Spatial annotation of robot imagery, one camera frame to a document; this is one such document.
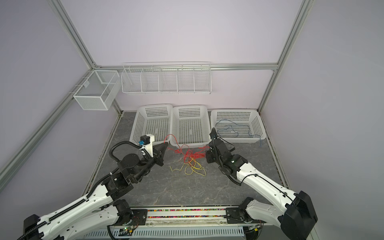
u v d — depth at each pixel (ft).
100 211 1.92
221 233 5.17
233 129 3.55
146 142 1.86
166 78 3.23
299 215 1.26
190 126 3.66
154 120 3.79
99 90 3.35
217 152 1.93
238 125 3.66
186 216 2.47
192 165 2.92
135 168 1.65
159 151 2.09
